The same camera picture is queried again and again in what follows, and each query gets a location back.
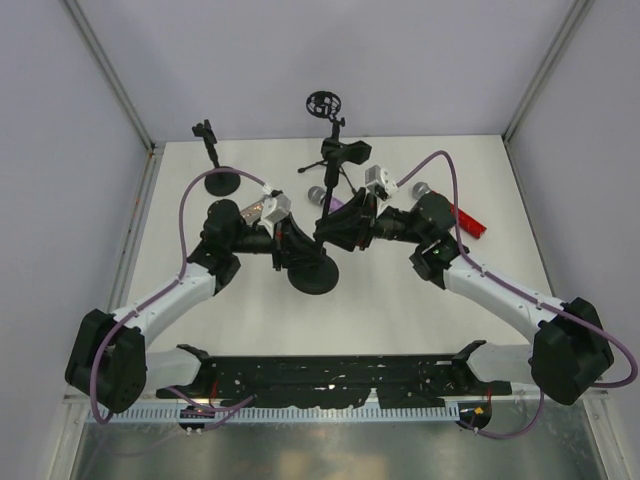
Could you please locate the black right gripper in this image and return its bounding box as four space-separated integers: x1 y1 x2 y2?
316 185 429 250

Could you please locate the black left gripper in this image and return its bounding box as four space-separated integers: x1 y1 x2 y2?
228 212 326 272

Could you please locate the round-base mic stand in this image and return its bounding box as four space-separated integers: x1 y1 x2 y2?
287 138 372 295
192 119 241 197

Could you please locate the purple glitter microphone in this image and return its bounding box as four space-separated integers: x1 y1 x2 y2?
307 186 344 212

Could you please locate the silver glitter microphone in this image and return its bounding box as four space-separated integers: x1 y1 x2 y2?
240 200 264 226

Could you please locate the red glitter microphone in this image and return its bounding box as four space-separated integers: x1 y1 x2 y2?
410 182 489 241

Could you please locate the black tripod shock-mount stand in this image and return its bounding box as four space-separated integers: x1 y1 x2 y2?
297 89 359 196

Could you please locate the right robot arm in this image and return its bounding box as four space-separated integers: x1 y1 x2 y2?
315 190 613 405

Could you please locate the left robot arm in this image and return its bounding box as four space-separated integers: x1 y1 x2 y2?
64 195 339 414

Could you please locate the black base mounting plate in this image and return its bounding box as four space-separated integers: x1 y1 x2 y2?
176 342 512 409

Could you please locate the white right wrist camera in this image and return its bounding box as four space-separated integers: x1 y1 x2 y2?
364 165 399 201

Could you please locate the white slotted cable duct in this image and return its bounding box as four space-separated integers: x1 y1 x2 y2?
112 401 460 424

